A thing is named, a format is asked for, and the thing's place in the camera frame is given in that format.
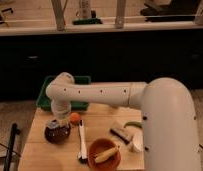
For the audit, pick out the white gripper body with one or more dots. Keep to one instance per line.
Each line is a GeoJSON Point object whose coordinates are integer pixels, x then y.
{"type": "Point", "coordinates": [63, 121]}

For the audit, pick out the grey towel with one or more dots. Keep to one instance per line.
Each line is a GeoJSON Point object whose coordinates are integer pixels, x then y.
{"type": "Point", "coordinates": [52, 124]}

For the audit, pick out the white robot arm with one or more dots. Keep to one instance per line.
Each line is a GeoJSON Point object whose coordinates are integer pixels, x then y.
{"type": "Point", "coordinates": [169, 121]}

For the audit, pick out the purple bowl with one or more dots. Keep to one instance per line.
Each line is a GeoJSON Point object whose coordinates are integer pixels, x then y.
{"type": "Point", "coordinates": [57, 135]}

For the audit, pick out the orange bowl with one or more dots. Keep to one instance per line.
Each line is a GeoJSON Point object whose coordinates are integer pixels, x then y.
{"type": "Point", "coordinates": [98, 146]}

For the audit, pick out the orange ball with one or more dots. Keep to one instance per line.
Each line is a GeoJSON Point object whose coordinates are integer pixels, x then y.
{"type": "Point", "coordinates": [75, 118]}

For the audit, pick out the green plastic tray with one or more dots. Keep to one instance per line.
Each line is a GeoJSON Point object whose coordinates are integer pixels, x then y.
{"type": "Point", "coordinates": [44, 102]}

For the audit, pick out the black stand pole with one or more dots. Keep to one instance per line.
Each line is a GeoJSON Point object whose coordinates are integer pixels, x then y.
{"type": "Point", "coordinates": [10, 148]}

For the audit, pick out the dark wooden brush block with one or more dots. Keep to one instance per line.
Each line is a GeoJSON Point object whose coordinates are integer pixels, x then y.
{"type": "Point", "coordinates": [122, 134]}

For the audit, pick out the yellow corn cob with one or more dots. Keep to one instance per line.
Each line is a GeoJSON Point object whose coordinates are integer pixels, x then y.
{"type": "Point", "coordinates": [105, 155]}

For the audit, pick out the green cucumber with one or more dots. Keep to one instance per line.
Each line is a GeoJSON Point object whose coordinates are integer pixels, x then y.
{"type": "Point", "coordinates": [133, 123]}

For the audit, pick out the white plastic cup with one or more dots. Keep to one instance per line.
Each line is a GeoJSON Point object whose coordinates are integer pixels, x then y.
{"type": "Point", "coordinates": [137, 142]}

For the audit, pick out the white bottle on green base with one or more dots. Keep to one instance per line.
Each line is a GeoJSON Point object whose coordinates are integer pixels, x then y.
{"type": "Point", "coordinates": [85, 15]}

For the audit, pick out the wooden post left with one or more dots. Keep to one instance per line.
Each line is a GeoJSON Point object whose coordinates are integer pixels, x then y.
{"type": "Point", "coordinates": [58, 9]}

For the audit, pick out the wooden post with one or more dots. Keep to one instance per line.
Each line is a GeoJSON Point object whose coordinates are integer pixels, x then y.
{"type": "Point", "coordinates": [58, 9]}
{"type": "Point", "coordinates": [120, 13]}

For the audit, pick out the wooden post right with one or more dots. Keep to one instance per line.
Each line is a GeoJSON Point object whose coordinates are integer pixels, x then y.
{"type": "Point", "coordinates": [120, 13]}

